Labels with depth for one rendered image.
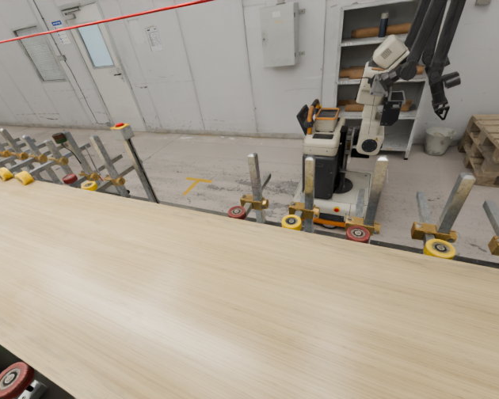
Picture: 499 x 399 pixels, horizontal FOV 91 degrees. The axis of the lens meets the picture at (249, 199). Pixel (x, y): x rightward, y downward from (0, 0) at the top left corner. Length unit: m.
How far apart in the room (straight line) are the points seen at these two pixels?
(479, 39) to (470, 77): 0.35
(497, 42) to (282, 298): 3.35
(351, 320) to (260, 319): 0.25
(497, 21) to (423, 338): 3.23
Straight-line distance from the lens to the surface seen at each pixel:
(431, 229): 1.17
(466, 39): 3.62
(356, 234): 0.98
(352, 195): 2.23
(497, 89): 3.83
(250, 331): 0.76
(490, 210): 1.40
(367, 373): 0.74
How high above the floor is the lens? 1.59
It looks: 36 degrees down
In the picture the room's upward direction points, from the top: 9 degrees counter-clockwise
